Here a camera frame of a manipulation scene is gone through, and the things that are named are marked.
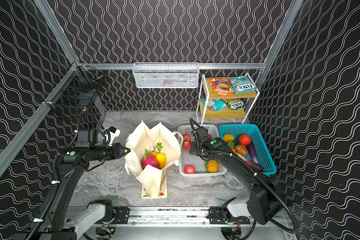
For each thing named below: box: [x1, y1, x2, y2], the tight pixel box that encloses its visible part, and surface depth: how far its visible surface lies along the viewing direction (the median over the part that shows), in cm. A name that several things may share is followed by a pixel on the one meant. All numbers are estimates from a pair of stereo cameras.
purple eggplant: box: [247, 142, 259, 164], surface depth 96 cm
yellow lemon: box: [155, 153, 167, 170], surface depth 87 cm
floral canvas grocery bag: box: [124, 120, 184, 200], surface depth 78 cm
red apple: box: [184, 165, 196, 174], surface depth 87 cm
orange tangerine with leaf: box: [151, 142, 163, 157], surface depth 97 cm
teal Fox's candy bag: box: [228, 75, 259, 94], surface depth 84 cm
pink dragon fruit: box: [141, 148, 161, 170], surface depth 80 cm
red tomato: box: [238, 134, 252, 146], surface depth 96 cm
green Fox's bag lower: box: [223, 98, 247, 110], surface depth 102 cm
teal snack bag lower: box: [200, 99, 228, 112], surface depth 101 cm
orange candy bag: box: [207, 78, 235, 96], surface depth 85 cm
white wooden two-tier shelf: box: [196, 73, 260, 125], surface depth 88 cm
